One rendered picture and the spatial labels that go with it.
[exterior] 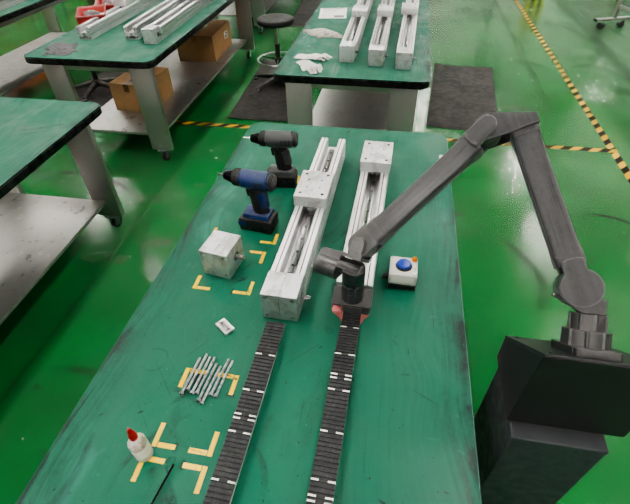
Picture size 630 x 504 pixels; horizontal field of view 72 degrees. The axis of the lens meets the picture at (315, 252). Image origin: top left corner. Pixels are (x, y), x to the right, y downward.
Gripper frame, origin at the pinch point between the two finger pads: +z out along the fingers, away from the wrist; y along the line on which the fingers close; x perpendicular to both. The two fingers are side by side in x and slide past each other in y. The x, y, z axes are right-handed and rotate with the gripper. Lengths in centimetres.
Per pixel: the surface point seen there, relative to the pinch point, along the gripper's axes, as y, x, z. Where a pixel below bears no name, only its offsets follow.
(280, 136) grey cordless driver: 34, -61, -21
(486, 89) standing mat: -86, -366, 75
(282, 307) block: 18.3, 2.9, -4.4
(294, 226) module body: 21.8, -27.3, -7.9
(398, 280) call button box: -11.7, -14.0, -2.9
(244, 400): 20.6, 29.7, -2.4
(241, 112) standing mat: 134, -280, 73
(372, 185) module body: 0, -58, -5
